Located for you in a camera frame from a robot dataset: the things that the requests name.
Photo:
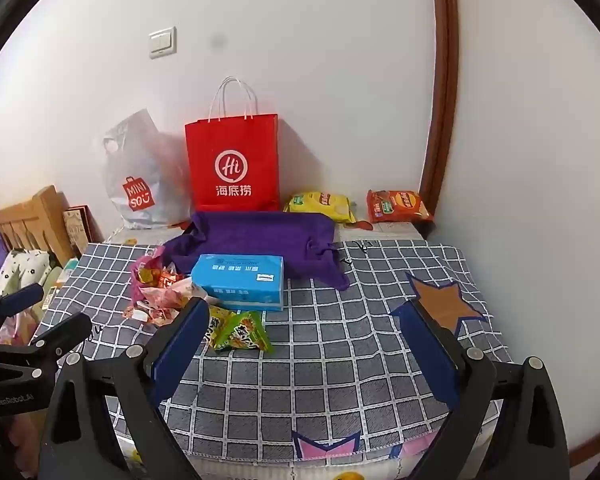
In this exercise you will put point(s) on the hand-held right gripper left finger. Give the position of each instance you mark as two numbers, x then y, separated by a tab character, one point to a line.
180	345

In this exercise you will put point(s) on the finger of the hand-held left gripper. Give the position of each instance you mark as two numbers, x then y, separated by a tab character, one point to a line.
62	332
22	298

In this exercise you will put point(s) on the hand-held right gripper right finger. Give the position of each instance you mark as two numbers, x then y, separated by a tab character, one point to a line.
427	355

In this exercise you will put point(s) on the yellow green triangular snack packet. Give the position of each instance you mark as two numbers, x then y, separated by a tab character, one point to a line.
217	320

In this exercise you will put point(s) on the long white red snack packet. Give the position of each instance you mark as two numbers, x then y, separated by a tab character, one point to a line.
172	300

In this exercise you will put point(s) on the dark green triangular snack packet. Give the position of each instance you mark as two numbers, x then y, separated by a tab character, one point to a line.
245	335

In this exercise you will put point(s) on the red candy packet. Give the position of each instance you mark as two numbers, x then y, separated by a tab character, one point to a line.
167	277

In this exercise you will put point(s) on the blue tissue pack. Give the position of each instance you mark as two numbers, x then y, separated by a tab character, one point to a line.
237	280

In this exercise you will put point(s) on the magenta plastic wrapper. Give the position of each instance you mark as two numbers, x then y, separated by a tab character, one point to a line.
144	265

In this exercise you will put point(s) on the white floral cloth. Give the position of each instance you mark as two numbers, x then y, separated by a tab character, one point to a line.
22	267

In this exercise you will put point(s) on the wooden headboard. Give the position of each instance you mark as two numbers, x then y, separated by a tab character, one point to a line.
35	215

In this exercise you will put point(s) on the brown hardcover book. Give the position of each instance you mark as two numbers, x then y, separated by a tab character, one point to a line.
77	227

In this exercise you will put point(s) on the purple towel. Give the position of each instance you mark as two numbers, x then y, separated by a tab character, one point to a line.
260	235

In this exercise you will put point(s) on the orange chips bag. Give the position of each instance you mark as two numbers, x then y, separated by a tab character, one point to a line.
399	206

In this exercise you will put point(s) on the white plastic shopping bag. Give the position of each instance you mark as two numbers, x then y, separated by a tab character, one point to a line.
140	170

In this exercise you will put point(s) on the yellow chips bag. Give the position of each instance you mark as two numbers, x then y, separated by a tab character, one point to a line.
320	206

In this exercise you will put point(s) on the red paper bag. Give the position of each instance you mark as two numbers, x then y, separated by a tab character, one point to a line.
232	160

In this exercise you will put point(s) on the brown wooden door frame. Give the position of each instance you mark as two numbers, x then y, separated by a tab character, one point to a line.
442	85

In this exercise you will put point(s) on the white light switch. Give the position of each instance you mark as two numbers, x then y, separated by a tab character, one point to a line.
162	42

